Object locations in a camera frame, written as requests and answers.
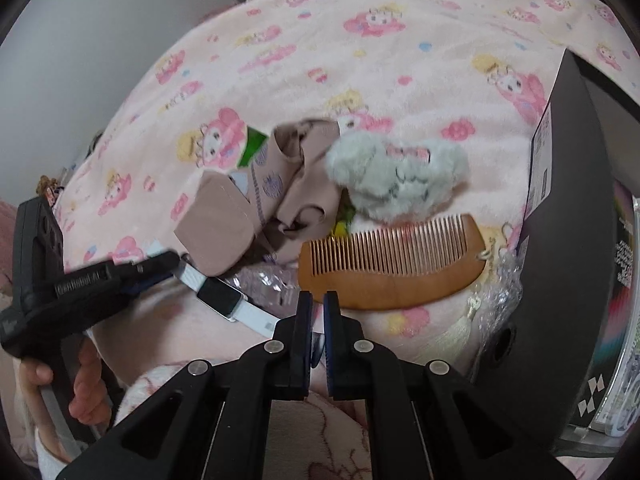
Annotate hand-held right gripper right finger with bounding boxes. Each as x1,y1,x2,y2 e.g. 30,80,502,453
323,292,581,480

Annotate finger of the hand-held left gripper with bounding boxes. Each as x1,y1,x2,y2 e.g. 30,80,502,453
116,251,181,296

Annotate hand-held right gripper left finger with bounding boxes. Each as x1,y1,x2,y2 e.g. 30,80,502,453
55,291,314,480

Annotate white smartwatch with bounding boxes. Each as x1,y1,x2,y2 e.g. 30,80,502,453
172,255,282,339

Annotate wooden comb with tassel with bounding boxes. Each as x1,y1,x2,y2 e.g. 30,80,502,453
298,213,491,361

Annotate beige purple printed cloth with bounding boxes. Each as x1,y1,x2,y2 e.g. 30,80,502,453
227,119,347,264

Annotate white fluffy plush hair clip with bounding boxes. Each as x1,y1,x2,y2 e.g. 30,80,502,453
325,132,472,224

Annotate black storage box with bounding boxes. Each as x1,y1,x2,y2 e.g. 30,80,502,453
467,47,640,456

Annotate person's left hand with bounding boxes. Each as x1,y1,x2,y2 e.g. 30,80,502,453
19,334,114,425

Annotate clear plastic bag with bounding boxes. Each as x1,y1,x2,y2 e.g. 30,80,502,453
234,264,302,312

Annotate yellow green small item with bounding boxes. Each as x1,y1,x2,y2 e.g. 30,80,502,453
327,204,357,239

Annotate small brown-haired doll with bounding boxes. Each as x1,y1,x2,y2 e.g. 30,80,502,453
34,175,67,207

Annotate green packet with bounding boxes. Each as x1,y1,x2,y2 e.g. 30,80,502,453
237,127,271,169

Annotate pink cartoon printed blanket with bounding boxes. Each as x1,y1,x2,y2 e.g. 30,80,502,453
50,0,640,368

